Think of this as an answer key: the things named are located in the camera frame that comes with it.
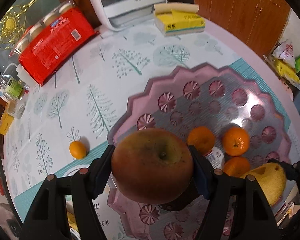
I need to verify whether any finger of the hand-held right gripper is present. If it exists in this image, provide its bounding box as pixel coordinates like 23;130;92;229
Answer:
267;155;300;188

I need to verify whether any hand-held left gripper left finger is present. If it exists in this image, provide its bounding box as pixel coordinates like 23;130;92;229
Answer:
22;144;115;240

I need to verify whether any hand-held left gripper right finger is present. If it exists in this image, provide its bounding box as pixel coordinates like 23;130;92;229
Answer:
189;145;282;240

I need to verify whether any yellow pear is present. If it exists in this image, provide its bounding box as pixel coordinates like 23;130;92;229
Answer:
240;162;287;206

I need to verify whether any orange tangerine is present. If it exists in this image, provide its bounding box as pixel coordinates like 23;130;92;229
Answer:
187;127;216;155
223;156;251;178
222;127;250;156

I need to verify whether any small oval tangerine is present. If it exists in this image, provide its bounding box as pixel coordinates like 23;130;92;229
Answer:
69;141;87;159

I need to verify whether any red apple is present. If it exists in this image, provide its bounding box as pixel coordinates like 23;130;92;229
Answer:
111;128;194;205

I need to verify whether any yellow banana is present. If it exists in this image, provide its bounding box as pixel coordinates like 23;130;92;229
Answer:
66;200;79;232

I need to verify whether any pink glass bowl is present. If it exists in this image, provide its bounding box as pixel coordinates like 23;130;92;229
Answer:
107;64;294;240

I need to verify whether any yellow bag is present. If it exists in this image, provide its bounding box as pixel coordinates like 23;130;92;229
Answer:
275;60;300;88

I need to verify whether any clear glass cup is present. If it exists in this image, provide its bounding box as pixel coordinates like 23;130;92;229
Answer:
7;100;25;119

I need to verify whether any yellow tin box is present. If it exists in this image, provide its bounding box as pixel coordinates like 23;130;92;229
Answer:
0;112;14;134

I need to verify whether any white plastic bag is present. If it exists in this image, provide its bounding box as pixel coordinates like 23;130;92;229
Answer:
272;40;297;64

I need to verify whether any green label bottle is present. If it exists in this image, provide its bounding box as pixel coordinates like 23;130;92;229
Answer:
0;74;29;103

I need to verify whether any white squeeze bottle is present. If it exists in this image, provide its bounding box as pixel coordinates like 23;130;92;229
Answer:
4;64;32;83

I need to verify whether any red paper cup packet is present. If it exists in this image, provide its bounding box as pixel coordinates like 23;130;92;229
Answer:
10;0;100;87

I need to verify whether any yellow tissue pack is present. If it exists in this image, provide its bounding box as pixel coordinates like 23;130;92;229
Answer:
154;2;206;37

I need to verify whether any white countertop appliance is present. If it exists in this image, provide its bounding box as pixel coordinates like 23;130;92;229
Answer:
83;0;168;32

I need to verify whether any wooden wall cabinet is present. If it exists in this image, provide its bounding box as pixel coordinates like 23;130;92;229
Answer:
195;0;290;58

